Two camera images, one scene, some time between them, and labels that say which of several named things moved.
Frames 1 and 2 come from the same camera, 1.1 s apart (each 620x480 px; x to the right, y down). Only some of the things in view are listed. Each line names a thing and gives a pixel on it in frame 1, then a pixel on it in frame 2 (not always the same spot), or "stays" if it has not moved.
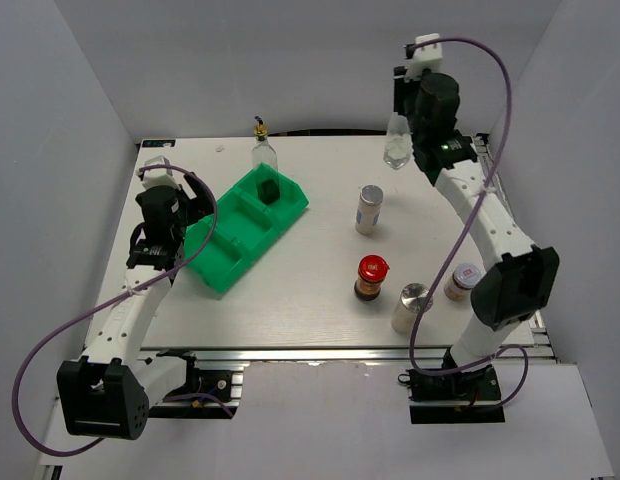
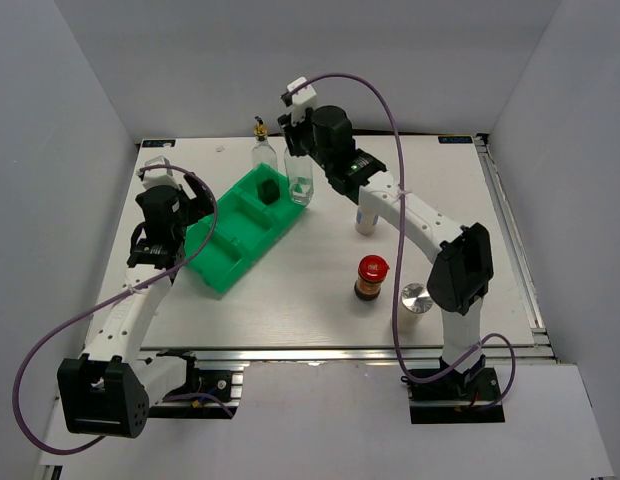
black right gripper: (400, 88) -> (291, 133)
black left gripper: (204, 206) stays
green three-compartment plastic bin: (243, 222) stays
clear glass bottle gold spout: (399, 142) -> (299, 170)
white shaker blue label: (369, 209) stays
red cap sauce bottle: (373, 269) stays
